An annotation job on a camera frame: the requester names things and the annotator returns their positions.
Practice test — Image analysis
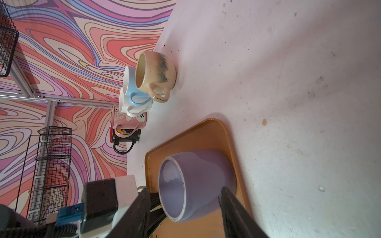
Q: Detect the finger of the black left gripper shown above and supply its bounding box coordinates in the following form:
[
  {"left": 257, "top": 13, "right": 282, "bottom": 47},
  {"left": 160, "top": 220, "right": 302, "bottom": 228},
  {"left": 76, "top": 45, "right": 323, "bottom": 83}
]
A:
[{"left": 147, "top": 192, "right": 167, "bottom": 237}]

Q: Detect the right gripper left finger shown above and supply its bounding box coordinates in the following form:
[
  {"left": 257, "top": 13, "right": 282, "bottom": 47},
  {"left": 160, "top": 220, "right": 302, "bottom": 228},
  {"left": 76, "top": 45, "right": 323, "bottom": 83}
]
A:
[{"left": 107, "top": 188, "right": 150, "bottom": 238}]

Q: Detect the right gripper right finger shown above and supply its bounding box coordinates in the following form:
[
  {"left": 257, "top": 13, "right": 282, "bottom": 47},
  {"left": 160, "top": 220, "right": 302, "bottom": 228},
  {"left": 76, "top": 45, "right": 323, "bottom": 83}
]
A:
[{"left": 219, "top": 186, "right": 268, "bottom": 238}]

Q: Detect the purple mug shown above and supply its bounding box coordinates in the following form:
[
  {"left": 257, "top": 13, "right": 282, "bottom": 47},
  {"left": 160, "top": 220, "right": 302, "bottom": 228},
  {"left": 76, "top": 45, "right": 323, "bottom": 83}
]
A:
[{"left": 158, "top": 149, "right": 238, "bottom": 223}]

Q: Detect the black red mug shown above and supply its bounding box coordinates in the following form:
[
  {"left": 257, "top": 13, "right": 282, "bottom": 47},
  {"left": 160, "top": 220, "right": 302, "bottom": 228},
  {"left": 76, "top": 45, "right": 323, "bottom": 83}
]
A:
[{"left": 109, "top": 128, "right": 141, "bottom": 155}]

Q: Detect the pink floral mug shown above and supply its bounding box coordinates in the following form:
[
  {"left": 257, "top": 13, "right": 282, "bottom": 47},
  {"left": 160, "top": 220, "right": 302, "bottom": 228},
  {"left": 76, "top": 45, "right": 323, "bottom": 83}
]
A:
[{"left": 111, "top": 105, "right": 147, "bottom": 138}]

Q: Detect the white cream mug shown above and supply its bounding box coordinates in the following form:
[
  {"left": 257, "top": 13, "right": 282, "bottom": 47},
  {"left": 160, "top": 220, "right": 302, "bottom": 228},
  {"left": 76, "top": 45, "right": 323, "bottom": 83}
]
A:
[{"left": 119, "top": 88, "right": 153, "bottom": 117}]

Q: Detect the light blue mug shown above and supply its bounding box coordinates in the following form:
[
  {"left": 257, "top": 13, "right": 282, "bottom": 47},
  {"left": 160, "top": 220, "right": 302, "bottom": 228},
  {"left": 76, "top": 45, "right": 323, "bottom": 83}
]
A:
[{"left": 122, "top": 65, "right": 152, "bottom": 107}]

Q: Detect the beige ceramic teapot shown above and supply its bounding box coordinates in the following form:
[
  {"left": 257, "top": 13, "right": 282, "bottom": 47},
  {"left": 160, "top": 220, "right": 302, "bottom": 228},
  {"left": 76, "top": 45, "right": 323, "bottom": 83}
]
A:
[{"left": 135, "top": 52, "right": 177, "bottom": 103}]

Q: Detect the orange brown serving tray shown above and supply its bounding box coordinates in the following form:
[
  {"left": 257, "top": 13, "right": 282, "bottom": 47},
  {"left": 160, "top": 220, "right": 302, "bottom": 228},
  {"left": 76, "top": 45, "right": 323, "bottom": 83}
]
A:
[{"left": 145, "top": 118, "right": 251, "bottom": 238}]

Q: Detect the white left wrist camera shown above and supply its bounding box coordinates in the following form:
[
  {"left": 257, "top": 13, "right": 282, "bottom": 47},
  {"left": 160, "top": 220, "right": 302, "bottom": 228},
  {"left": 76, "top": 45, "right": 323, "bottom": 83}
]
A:
[{"left": 55, "top": 175, "right": 140, "bottom": 238}]

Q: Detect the left black wire basket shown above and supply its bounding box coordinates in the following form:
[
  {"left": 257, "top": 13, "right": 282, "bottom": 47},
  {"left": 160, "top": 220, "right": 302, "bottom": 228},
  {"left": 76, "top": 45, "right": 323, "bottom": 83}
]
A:
[{"left": 20, "top": 126, "right": 72, "bottom": 225}]

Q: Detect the black wire basket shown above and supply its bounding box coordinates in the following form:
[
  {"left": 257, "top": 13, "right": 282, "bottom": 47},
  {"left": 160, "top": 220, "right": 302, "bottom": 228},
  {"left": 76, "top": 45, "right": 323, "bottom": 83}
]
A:
[
  {"left": 1, "top": 1, "right": 19, "bottom": 77},
  {"left": 20, "top": 126, "right": 72, "bottom": 225}
]

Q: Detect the back black wire basket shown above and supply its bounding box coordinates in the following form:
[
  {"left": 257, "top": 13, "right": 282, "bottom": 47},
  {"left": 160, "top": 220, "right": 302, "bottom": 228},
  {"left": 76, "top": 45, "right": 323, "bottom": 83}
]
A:
[{"left": 1, "top": 1, "right": 19, "bottom": 77}]

